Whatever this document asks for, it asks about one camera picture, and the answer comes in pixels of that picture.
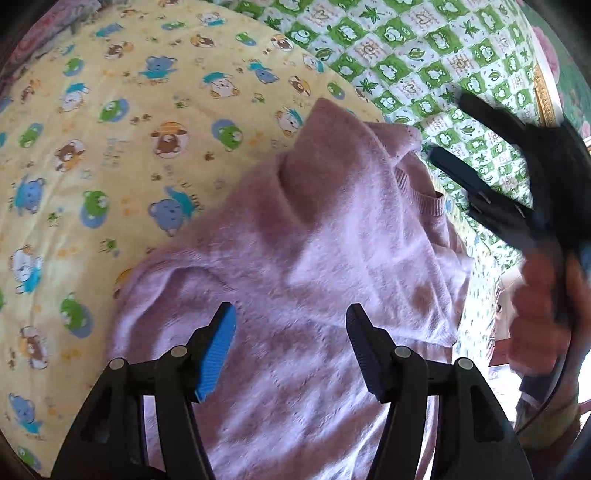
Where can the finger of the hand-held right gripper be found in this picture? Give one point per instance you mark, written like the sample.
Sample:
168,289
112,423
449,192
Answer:
489,115
457,166

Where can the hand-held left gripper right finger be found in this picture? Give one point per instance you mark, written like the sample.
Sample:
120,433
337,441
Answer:
369,360

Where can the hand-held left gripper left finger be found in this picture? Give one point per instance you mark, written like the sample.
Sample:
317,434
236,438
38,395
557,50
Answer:
217,350

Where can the purple knit sweater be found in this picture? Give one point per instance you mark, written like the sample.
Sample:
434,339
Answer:
300,277

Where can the person's right hand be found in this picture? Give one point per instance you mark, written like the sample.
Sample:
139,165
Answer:
535,314

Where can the gold framed floral picture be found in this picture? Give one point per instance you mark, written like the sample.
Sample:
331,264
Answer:
547,92

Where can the green frog print quilt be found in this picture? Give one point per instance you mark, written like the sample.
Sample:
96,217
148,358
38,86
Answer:
392,46

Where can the yellow bear print bedsheet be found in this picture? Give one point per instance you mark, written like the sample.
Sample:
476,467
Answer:
115,138

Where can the pink floral quilt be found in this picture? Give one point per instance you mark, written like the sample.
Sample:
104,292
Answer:
46,32

